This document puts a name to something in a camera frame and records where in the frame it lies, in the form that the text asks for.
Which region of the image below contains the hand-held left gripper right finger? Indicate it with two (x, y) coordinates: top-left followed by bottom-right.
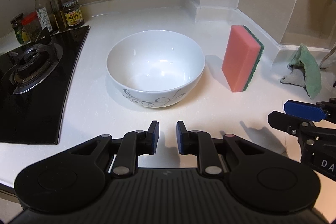
(176, 120), (265, 179)

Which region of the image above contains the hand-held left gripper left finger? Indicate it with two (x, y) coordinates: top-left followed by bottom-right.
(70, 120), (160, 179)

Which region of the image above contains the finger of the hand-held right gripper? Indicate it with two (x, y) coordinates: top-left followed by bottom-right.
(268, 111), (336, 146)
(284, 98), (336, 123)

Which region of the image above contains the white patterned bowl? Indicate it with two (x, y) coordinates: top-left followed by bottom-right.
(106, 30), (206, 108)

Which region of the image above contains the pink and green sponge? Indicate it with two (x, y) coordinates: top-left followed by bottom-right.
(221, 25), (265, 93)

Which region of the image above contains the grey cloth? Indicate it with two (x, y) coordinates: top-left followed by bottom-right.
(280, 64), (307, 88)

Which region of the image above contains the green cloth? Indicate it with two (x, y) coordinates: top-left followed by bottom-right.
(287, 43), (322, 100)

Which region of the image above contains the curved metal pipe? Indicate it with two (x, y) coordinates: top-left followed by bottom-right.
(319, 47), (336, 69)

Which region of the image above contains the black glass gas stove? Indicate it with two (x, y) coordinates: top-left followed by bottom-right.
(0, 25), (90, 146)

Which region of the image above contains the yellow label jar checkered lid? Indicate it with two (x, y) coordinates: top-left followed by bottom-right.
(62, 0), (85, 29)

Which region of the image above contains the metal stove burner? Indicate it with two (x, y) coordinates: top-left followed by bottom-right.
(0, 27), (64, 95)

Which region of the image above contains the dark bottle black cap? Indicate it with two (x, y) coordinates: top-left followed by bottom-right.
(47, 0), (68, 32)

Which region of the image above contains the red lid jar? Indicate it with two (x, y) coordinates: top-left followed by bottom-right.
(21, 12), (43, 42)

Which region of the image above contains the clear bottle yellow cap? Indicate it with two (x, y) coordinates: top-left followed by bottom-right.
(32, 0), (53, 33)

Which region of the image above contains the green jar dark lid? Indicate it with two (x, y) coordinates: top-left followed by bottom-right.
(10, 13), (30, 45)

